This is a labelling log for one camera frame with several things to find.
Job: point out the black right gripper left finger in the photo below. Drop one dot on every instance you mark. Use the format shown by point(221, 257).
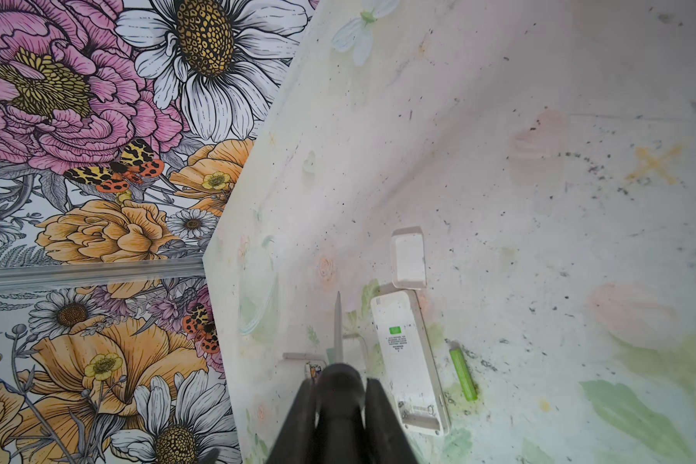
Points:
point(294, 443)

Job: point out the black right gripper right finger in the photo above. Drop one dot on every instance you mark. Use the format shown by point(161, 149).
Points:
point(386, 440)

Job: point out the black yellow screwdriver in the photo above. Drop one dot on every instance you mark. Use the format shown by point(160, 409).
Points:
point(339, 433)

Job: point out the green AAA battery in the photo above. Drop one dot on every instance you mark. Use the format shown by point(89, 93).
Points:
point(467, 384)

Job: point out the white battery cover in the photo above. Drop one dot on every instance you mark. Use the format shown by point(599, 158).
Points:
point(408, 258)

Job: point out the clear plastic bowl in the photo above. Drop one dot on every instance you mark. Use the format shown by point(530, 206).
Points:
point(258, 312)

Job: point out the aluminium corner post left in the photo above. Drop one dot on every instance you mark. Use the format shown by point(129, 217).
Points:
point(16, 280)

